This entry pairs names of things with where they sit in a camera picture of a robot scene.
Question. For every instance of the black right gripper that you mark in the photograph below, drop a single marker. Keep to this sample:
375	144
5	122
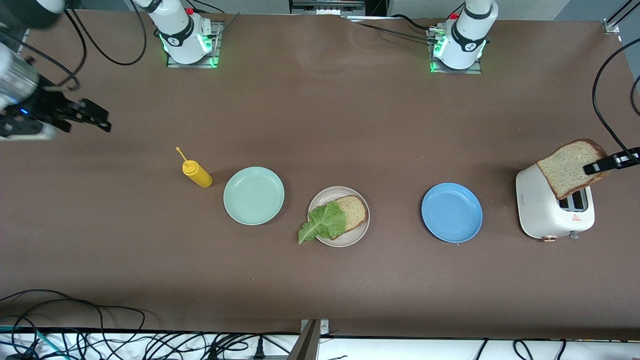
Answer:
50	107

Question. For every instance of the brown bread slice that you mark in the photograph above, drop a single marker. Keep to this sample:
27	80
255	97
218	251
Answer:
356	212
565	167

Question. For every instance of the yellow squeeze bottle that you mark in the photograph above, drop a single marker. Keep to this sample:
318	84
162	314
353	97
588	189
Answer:
199	175

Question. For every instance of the beige plate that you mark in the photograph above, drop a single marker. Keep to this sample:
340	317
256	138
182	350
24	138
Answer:
360	232

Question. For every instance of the green lettuce leaf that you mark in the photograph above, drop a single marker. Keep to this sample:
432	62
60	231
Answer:
325	225

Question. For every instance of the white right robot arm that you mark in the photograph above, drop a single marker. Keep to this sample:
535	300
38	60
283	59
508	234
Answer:
177	30

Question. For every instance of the blue plate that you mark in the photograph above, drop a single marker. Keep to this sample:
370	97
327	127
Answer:
452	213

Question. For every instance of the mint green plate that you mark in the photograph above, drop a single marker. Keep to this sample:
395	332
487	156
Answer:
254	196

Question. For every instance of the white toaster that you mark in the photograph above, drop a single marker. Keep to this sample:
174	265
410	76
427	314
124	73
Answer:
537	210

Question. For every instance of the black power plug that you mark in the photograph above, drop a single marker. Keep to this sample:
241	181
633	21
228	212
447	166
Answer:
259	350

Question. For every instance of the metal corner bracket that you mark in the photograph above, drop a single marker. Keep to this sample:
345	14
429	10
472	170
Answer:
611	26

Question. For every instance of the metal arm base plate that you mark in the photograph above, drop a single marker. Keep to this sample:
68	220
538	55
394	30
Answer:
457	71
218	47

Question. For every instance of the aluminium frame block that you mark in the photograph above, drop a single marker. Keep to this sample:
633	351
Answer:
327	7

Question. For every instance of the metal table edge bracket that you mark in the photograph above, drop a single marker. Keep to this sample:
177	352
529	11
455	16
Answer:
310	345

